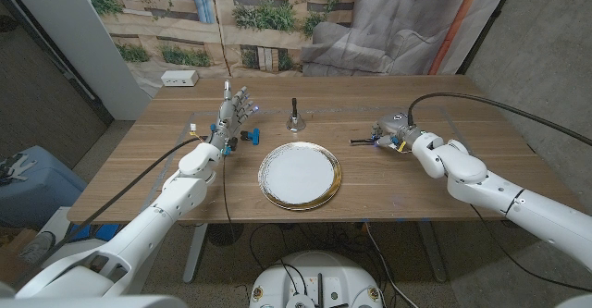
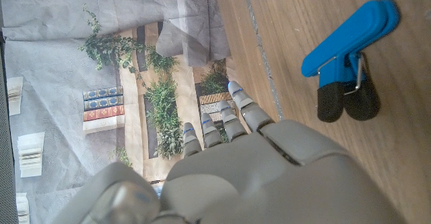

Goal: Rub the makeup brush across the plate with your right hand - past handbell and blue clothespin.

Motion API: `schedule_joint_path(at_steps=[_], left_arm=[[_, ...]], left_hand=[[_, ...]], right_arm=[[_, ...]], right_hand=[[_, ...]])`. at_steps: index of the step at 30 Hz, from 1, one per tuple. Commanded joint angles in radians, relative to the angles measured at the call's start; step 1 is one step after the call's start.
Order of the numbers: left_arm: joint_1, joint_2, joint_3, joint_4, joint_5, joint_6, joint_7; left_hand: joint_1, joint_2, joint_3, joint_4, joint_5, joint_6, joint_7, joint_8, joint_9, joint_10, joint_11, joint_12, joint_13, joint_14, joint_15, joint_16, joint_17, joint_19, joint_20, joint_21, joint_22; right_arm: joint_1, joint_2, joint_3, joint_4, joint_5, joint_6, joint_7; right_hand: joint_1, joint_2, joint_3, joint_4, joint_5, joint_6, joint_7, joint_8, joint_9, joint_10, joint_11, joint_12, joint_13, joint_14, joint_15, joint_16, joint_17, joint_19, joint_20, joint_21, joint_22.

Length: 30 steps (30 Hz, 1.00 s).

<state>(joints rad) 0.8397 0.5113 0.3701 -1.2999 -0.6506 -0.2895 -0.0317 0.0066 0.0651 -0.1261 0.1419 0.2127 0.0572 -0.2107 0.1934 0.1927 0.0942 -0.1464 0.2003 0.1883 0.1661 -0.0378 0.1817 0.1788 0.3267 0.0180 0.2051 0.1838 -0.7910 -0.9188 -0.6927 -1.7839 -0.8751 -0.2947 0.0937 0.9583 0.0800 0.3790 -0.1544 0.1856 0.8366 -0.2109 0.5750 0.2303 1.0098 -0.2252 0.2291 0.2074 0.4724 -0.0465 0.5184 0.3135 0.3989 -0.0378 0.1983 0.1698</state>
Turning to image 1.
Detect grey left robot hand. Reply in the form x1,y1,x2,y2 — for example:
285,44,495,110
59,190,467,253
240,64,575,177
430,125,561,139
208,80,259,156

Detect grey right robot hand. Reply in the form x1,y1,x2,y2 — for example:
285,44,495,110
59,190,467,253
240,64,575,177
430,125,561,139
371,111,423,154

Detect blue clothespin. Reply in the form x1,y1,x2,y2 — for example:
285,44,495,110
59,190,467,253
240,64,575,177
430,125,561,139
240,128,261,146

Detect white plate with gold rim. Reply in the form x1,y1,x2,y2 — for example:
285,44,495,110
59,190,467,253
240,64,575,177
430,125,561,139
257,141,343,211

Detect white power strip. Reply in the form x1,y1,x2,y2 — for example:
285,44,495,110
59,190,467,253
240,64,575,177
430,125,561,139
160,69,201,88

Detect printed backdrop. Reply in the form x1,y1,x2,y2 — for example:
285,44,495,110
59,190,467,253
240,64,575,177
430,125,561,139
76,0,517,99

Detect black round floor foot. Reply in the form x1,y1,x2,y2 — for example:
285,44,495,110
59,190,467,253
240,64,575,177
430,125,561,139
206,223,245,247

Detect grey table leg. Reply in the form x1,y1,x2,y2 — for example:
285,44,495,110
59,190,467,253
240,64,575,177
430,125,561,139
418,219,449,284

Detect white table leg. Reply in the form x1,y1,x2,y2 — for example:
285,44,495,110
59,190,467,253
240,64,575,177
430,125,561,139
182,223,209,284

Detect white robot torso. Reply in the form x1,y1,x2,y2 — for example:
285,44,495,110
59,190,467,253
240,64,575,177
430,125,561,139
248,250,385,308

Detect blue object under table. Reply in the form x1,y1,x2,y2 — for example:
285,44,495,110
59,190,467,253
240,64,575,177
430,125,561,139
68,223,121,242

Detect blue storage bin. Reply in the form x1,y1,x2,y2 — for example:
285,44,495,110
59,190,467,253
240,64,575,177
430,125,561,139
0,144,89,229

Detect grey metal brackets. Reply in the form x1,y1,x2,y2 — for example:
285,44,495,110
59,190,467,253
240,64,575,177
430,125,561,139
0,153,38,187

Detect grey shoe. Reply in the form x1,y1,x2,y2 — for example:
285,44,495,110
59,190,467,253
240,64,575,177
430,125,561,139
18,230,57,265

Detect small white connector with wires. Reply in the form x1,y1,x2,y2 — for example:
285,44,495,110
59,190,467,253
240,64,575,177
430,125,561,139
188,122,207,143

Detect silver handbell with black handle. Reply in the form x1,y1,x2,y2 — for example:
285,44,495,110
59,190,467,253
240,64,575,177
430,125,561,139
285,97,307,132

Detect thin black left wrist cable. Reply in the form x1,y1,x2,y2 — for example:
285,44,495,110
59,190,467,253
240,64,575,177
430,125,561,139
221,157,235,228

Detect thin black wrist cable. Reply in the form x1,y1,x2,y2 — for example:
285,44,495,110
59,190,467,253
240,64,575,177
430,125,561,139
469,203,592,294
221,157,235,228

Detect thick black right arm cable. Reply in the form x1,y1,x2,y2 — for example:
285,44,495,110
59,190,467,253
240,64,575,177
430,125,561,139
406,92,592,147

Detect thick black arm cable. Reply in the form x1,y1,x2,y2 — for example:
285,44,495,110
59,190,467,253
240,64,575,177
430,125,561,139
406,92,592,147
8,134,210,291

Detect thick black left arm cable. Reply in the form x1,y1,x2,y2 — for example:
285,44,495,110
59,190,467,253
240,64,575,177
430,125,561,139
8,134,210,291

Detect grey floor cable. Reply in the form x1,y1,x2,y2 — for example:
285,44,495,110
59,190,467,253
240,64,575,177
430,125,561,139
364,222,420,308

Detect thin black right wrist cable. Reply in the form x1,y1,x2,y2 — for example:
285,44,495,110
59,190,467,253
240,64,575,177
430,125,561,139
469,203,592,294

